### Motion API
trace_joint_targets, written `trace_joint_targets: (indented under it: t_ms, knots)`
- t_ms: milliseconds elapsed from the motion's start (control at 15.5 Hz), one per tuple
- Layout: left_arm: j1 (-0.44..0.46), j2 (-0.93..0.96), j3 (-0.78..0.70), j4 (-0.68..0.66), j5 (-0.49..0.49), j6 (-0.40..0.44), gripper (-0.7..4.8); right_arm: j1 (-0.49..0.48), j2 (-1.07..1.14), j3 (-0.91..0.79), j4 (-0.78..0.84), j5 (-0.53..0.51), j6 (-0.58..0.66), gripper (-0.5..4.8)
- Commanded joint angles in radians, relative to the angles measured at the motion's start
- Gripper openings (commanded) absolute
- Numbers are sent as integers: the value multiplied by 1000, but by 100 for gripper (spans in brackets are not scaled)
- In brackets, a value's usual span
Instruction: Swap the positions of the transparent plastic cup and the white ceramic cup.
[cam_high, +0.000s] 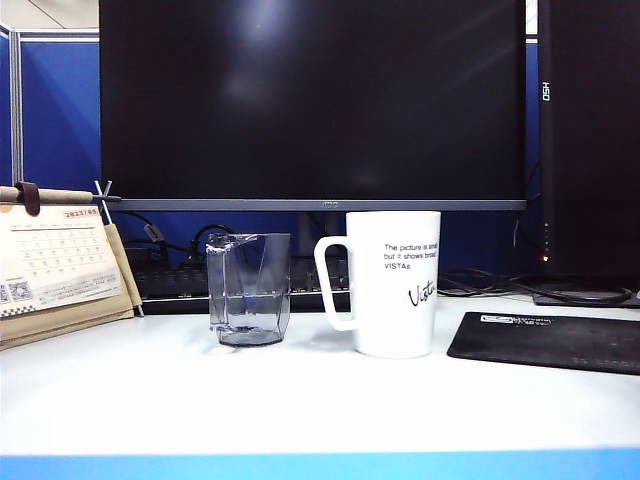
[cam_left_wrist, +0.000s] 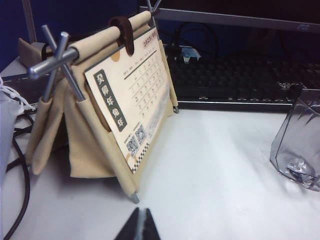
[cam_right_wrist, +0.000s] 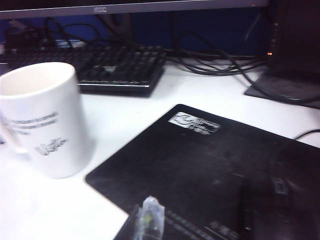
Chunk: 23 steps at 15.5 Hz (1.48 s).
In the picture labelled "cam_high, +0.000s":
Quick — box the grey partition post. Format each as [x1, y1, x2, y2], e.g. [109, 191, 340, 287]
[9, 28, 24, 185]

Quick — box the thick black looped cable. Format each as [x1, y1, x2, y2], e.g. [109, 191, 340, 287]
[439, 267, 635, 306]

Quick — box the black hanging monitor cable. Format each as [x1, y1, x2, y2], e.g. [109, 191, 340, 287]
[512, 154, 544, 274]

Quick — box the grey monitor stand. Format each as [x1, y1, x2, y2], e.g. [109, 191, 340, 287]
[298, 210, 347, 261]

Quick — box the black mouse pad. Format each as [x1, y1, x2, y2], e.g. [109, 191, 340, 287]
[446, 311, 640, 376]

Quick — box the black HSO monitor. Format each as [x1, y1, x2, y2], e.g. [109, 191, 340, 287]
[531, 0, 640, 308]

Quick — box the beige desk calendar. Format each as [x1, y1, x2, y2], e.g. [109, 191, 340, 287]
[0, 179, 147, 351]

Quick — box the large black AOC monitor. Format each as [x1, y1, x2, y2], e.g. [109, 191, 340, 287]
[98, 0, 529, 213]

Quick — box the white ceramic cup with text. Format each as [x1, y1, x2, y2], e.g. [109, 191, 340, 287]
[313, 210, 442, 359]

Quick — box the black keyboard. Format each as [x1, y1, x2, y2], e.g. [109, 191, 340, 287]
[130, 255, 352, 315]

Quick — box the transparent plastic cup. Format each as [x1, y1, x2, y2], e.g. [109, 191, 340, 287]
[206, 231, 292, 347]

